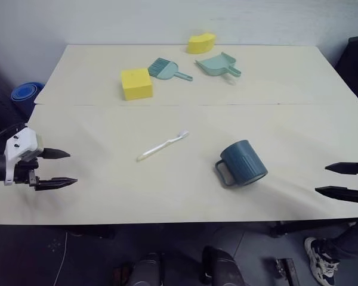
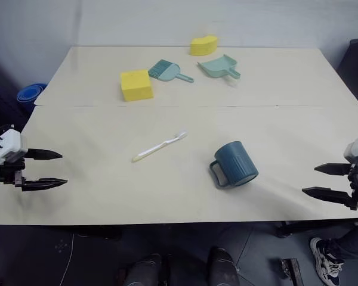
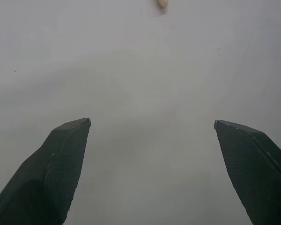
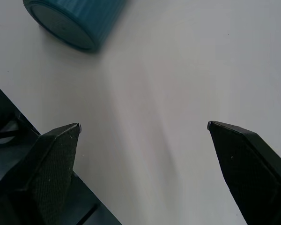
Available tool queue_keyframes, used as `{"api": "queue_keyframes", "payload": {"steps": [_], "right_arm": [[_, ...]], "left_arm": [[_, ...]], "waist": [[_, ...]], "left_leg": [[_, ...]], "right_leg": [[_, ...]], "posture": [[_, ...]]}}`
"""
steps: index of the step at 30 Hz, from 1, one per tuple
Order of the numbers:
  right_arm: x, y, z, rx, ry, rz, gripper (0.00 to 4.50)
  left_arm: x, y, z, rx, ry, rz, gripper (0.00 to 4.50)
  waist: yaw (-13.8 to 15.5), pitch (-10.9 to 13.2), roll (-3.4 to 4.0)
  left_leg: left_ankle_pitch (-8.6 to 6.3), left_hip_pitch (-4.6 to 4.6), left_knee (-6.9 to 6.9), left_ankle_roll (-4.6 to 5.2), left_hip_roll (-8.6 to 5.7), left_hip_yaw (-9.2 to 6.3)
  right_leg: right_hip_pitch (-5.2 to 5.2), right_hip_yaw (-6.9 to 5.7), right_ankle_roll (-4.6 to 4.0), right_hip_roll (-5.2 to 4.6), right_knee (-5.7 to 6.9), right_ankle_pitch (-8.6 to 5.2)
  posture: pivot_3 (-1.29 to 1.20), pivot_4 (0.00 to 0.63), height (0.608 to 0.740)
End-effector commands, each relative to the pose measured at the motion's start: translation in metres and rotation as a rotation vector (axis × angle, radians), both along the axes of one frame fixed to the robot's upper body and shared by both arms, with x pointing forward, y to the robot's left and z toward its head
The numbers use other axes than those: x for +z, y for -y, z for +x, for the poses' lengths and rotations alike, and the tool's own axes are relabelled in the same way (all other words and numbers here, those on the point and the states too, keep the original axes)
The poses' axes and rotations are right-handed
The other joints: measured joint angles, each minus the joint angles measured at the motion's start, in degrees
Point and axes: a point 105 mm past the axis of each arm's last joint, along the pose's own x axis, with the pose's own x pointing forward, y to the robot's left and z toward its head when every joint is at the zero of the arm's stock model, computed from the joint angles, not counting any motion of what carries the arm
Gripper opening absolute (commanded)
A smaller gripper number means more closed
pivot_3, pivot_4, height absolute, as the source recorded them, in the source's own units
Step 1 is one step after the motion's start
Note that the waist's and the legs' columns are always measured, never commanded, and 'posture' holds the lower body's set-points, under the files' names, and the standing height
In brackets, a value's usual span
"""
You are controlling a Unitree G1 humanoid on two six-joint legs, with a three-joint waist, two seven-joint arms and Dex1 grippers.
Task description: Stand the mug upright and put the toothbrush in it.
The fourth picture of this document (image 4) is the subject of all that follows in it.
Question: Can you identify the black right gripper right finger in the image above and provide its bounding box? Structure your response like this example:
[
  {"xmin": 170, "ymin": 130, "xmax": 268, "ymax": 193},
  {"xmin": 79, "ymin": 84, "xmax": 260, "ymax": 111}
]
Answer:
[{"xmin": 207, "ymin": 120, "xmax": 281, "ymax": 225}]

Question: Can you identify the teal ribbed plastic cup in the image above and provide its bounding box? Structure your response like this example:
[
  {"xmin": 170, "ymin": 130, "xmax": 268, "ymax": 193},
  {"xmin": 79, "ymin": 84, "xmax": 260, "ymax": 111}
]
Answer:
[{"xmin": 22, "ymin": 0, "xmax": 129, "ymax": 53}]

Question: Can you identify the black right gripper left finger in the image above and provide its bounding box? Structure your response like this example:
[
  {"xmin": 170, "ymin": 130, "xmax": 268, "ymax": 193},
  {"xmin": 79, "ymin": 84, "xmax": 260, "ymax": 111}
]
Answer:
[{"xmin": 0, "ymin": 122, "xmax": 82, "ymax": 225}]

